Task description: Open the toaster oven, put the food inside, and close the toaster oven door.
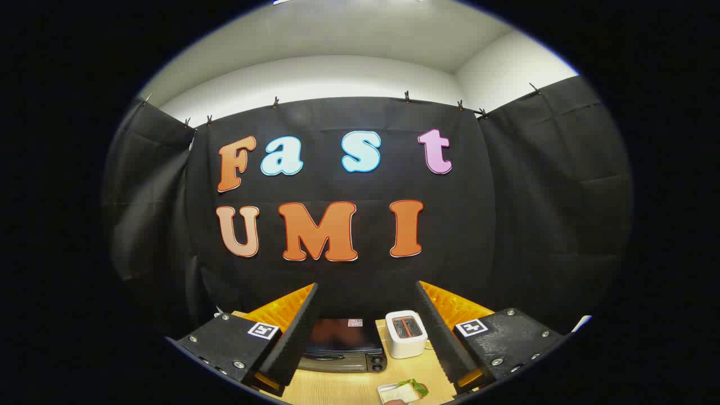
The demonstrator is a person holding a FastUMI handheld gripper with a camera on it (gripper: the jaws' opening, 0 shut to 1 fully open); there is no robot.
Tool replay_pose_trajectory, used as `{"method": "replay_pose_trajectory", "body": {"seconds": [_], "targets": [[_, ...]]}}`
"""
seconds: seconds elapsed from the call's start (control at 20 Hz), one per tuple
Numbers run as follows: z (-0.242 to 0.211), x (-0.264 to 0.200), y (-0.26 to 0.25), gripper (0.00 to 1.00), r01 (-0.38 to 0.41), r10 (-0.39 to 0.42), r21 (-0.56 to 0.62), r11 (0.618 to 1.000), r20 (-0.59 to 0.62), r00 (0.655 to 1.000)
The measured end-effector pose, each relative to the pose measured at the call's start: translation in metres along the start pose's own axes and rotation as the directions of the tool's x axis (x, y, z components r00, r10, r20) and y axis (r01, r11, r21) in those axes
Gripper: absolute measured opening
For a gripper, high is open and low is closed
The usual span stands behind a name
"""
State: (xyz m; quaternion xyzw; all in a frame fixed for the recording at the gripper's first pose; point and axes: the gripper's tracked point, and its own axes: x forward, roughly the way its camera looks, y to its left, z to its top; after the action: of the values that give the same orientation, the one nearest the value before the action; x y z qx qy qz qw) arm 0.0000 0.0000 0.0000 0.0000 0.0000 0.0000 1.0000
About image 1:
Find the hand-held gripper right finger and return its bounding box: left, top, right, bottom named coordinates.
left=415, top=280, right=565, bottom=394

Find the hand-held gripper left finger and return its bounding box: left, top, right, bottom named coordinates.
left=166, top=282, right=320, bottom=394

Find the black toaster oven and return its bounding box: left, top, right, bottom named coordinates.
left=297, top=318, right=388, bottom=374

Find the lettuce sandwich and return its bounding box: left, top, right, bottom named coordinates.
left=394, top=379, right=429, bottom=404

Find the white pop-up toaster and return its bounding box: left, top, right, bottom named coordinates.
left=385, top=310, right=428, bottom=359

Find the white rectangular tray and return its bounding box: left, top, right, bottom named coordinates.
left=377, top=384, right=428, bottom=405

